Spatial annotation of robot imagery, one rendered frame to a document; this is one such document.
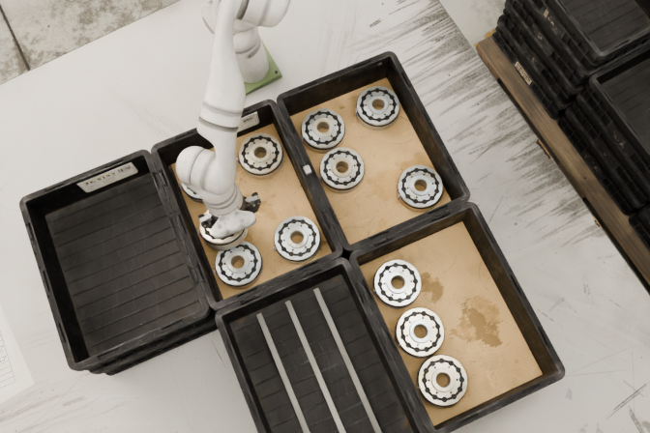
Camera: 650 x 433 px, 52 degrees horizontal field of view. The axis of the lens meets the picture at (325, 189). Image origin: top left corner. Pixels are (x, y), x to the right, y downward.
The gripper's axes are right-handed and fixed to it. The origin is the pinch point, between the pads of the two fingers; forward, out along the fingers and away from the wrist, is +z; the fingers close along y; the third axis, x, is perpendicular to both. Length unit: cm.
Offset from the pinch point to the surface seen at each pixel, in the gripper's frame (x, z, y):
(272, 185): -6.1, 4.3, -10.4
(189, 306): 13.0, 4.3, 16.7
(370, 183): 2.4, 5.1, -31.7
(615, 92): -9, 52, -122
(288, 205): 0.0, 4.5, -12.1
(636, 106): -2, 52, -126
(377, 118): -10.7, 2.0, -39.2
